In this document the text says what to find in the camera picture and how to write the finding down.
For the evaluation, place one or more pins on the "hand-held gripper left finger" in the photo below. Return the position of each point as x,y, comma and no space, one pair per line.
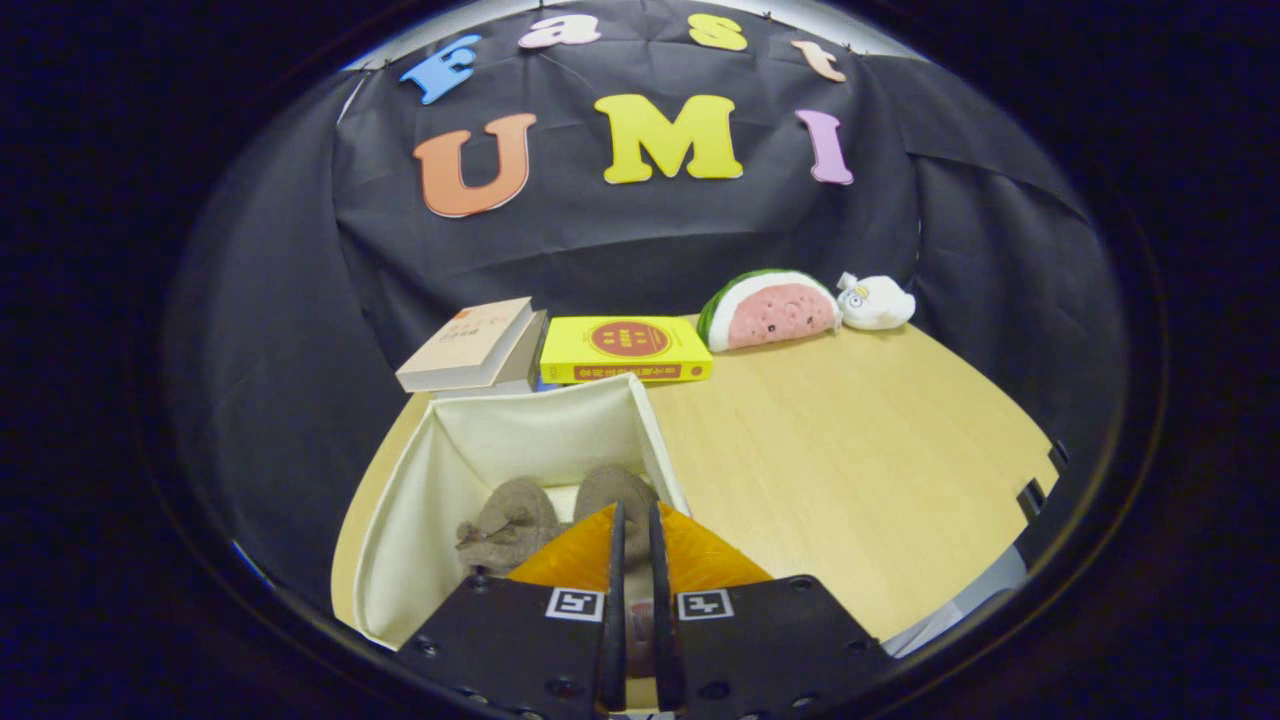
614,620

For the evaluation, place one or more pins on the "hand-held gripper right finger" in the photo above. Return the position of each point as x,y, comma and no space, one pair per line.
668,640

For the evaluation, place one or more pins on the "brown fuzzy shoe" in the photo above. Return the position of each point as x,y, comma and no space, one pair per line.
615,488
515,520

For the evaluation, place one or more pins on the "cream fabric storage box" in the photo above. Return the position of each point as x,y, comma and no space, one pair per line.
500,430

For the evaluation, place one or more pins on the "yellow book with red circle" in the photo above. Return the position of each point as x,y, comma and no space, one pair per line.
625,350

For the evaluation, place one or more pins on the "grey thick book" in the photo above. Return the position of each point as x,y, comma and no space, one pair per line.
525,360

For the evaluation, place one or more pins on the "beige cover book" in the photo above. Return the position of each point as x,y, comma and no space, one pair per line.
465,345

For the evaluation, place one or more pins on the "watermelon slice plush toy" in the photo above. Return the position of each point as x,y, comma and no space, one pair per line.
775,312

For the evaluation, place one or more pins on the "black table edge clamp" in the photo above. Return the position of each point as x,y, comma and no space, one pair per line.
1058,455
1031,497

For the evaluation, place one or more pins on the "white plush toy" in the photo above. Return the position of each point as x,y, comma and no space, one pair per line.
878,303

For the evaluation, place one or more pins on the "black backdrop cloth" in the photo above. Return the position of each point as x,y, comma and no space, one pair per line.
270,300

